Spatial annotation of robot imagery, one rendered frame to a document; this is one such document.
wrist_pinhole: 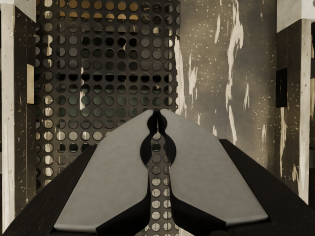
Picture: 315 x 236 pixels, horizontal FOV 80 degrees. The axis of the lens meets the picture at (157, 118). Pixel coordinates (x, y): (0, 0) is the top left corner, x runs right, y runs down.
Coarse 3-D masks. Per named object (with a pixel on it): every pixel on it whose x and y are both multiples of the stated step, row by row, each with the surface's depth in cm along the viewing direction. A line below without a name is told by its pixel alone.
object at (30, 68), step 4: (28, 64) 38; (28, 68) 38; (32, 68) 39; (28, 72) 38; (32, 72) 39; (28, 76) 38; (32, 76) 39; (28, 80) 38; (32, 80) 39; (28, 84) 38; (32, 84) 39; (28, 88) 38; (32, 88) 39; (28, 92) 38; (32, 92) 39; (28, 96) 38; (32, 96) 39; (28, 100) 38; (32, 100) 39
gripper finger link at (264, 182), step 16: (224, 144) 8; (240, 160) 7; (256, 176) 7; (272, 176) 7; (256, 192) 6; (272, 192) 6; (288, 192) 6; (272, 208) 6; (288, 208) 6; (304, 208) 6; (256, 224) 5; (272, 224) 5; (288, 224) 5; (304, 224) 5
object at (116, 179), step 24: (144, 120) 11; (120, 144) 9; (144, 144) 9; (96, 168) 8; (120, 168) 7; (144, 168) 7; (72, 192) 7; (96, 192) 6; (120, 192) 6; (144, 192) 6; (72, 216) 6; (96, 216) 6; (120, 216) 6; (144, 216) 7
